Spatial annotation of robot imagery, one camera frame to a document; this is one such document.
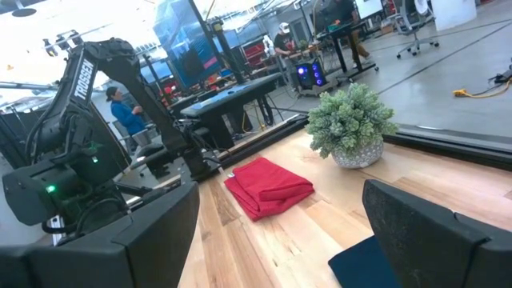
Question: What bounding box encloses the white cylindrical column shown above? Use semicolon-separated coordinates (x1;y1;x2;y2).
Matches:
430;0;478;32

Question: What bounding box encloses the computer tower with purple lights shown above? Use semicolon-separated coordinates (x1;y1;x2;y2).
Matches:
294;58;330;92

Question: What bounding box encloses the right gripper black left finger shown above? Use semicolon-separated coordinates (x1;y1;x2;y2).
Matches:
0;182;201;288

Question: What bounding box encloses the dark grey desk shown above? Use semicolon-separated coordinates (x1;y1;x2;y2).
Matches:
179;73;283;150

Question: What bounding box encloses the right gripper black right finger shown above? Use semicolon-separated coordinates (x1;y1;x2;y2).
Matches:
362;178;512;288

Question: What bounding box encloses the black aluminium table frame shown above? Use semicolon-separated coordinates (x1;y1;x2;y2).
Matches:
131;114;512;189

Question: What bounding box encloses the grey office chair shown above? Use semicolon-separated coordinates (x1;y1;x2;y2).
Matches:
394;0;441;60

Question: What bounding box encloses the green succulent in grey pot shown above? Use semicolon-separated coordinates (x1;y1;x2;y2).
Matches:
306;82;400;169

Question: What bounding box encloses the red tool cabinet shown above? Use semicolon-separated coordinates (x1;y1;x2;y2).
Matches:
242;39;267;69

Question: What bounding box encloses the yellow extension cable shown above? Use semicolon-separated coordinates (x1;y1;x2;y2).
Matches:
452;78;512;99

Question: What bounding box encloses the folded red cloth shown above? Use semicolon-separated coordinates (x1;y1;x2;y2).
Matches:
223;156;315;222

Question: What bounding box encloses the black standing desk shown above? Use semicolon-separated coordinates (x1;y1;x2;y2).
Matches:
315;19;380;83

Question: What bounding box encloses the person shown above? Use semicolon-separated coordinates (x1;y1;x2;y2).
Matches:
326;0;372;61
106;86;148;137
273;22;298;57

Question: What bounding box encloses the large computer monitor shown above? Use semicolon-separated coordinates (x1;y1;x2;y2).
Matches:
153;0;224;88

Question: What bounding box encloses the folded navy blue cloth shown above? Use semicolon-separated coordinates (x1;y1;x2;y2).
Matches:
327;234;401;288

